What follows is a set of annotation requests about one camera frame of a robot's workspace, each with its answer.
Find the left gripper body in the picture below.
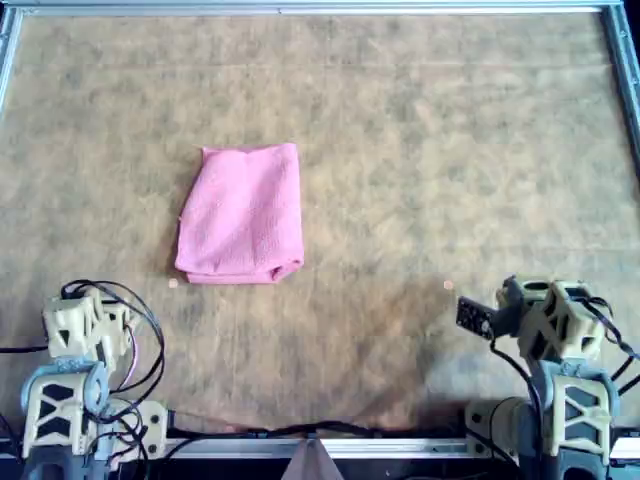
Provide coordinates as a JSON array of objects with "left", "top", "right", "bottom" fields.
[{"left": 98, "top": 301, "right": 136, "bottom": 355}]

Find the left gripper wire bundle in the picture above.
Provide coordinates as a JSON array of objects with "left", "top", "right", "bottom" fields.
[{"left": 59, "top": 279, "right": 167, "bottom": 454}]

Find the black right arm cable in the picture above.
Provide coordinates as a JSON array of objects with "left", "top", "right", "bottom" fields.
[{"left": 587, "top": 297, "right": 640, "bottom": 362}]

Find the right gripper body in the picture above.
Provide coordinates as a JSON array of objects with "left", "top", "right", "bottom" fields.
[{"left": 516, "top": 279, "right": 557, "bottom": 347}]

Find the aluminium table frame rail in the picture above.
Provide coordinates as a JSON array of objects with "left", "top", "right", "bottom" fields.
[
  {"left": 119, "top": 436, "right": 640, "bottom": 460},
  {"left": 0, "top": 7, "right": 25, "bottom": 119},
  {"left": 0, "top": 0, "right": 640, "bottom": 15},
  {"left": 599, "top": 7, "right": 640, "bottom": 169}
]

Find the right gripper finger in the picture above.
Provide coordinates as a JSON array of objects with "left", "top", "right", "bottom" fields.
[{"left": 500, "top": 274, "right": 525, "bottom": 327}]

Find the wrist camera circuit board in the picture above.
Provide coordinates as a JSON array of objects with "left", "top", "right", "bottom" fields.
[{"left": 456, "top": 295, "right": 495, "bottom": 342}]

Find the pink terry cloth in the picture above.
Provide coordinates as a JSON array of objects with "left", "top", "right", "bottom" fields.
[{"left": 174, "top": 142, "right": 306, "bottom": 285}]

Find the black camera cable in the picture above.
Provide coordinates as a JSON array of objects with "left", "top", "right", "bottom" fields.
[{"left": 487, "top": 335, "right": 549, "bottom": 426}]

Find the brown triangular camera mount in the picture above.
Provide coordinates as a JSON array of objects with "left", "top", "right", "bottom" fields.
[{"left": 282, "top": 439, "right": 341, "bottom": 480}]

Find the black cable along frame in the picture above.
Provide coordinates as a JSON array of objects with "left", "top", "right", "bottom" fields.
[{"left": 167, "top": 413, "right": 469, "bottom": 442}]

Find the beige felt table cover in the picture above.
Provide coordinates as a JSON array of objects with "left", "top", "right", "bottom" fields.
[{"left": 0, "top": 12, "right": 636, "bottom": 441}]

